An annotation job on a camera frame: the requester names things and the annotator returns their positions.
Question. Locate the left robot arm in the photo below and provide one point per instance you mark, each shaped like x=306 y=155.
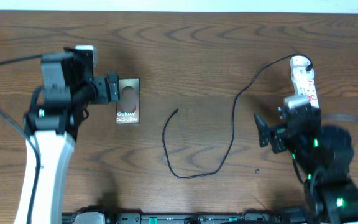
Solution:
x=51 y=124

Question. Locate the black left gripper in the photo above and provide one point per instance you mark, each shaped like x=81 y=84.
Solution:
x=104 y=94

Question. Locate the white USB charger adapter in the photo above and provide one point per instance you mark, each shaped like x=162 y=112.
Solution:
x=299 y=74

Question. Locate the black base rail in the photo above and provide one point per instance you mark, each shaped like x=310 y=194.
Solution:
x=102 y=215

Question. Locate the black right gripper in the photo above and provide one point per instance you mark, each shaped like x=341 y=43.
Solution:
x=278 y=136

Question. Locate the white power strip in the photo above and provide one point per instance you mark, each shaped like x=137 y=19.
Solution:
x=308 y=87

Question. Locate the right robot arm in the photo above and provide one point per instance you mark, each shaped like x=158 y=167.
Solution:
x=324 y=153

